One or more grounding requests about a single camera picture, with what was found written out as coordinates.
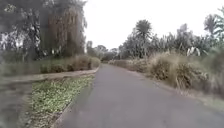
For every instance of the grey asphalt path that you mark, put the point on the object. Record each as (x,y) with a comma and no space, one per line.
(123,103)

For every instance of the dry grass hedge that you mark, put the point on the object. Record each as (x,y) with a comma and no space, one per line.
(66,64)

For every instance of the row of palm trees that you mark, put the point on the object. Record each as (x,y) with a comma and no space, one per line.
(166,41)

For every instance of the green grass patch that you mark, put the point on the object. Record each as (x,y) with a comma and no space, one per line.
(55,95)

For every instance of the dry brown bushes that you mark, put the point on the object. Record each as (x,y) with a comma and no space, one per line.
(181,71)

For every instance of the row of tall trees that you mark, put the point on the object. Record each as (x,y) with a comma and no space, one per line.
(50,26)

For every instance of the pale dirt side path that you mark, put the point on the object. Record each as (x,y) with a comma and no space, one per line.
(40,77)

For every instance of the grass verge strip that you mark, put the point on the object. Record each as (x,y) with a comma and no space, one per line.
(210,101)

